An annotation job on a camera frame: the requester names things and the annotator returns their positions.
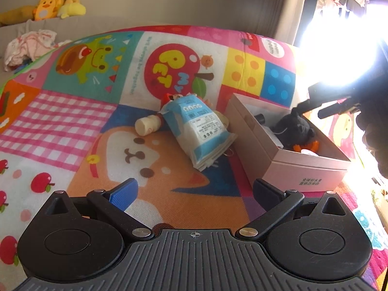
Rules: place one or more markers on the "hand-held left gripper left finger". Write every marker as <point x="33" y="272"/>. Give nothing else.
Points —
<point x="122" y="195"/>

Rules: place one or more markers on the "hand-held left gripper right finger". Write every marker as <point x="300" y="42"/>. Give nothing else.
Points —
<point x="266" y="194"/>

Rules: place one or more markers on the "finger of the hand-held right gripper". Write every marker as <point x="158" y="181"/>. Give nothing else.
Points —
<point x="321" y="103"/>
<point x="336" y="110"/>

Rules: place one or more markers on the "black plush toy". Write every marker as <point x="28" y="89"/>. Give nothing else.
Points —
<point x="291" y="130"/>

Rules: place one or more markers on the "pink cardboard box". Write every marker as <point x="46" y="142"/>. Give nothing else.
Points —
<point x="303" y="172"/>

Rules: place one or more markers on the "orange toy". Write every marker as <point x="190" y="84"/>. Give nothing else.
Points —
<point x="303" y="148"/>

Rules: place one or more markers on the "small white red bottle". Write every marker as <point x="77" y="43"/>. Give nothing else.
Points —
<point x="145" y="125"/>

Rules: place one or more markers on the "blue white packet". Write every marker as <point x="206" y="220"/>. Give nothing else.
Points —
<point x="200" y="133"/>

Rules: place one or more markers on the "red toy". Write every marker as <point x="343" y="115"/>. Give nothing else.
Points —
<point x="167" y="98"/>

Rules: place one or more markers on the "person's right hand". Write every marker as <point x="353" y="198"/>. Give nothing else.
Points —
<point x="374" y="139"/>

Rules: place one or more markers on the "colourful cartoon play mat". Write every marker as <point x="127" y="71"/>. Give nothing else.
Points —
<point x="75" y="127"/>

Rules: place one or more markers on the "beige curtain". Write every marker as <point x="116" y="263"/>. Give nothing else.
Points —
<point x="291" y="9"/>

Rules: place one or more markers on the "pink white crumpled cloth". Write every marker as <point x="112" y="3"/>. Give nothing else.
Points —
<point x="30" y="45"/>

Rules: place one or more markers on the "orange duck plush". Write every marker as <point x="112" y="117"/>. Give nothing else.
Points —
<point x="47" y="4"/>

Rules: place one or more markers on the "yellow pillow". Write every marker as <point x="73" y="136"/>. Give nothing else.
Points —
<point x="15" y="14"/>

